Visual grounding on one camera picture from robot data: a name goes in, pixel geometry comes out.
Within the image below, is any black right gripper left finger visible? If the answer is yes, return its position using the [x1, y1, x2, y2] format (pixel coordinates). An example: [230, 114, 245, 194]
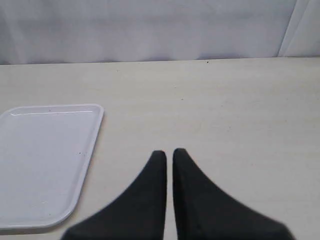
[62, 150, 167, 240]

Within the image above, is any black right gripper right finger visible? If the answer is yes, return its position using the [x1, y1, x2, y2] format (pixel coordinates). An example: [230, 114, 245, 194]
[172, 148, 294, 240]

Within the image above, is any white plastic tray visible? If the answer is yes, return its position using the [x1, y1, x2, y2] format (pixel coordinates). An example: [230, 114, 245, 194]
[0, 104, 104, 231]

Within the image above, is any white backdrop curtain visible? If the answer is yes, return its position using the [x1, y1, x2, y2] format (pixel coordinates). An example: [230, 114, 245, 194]
[0, 0, 320, 65]

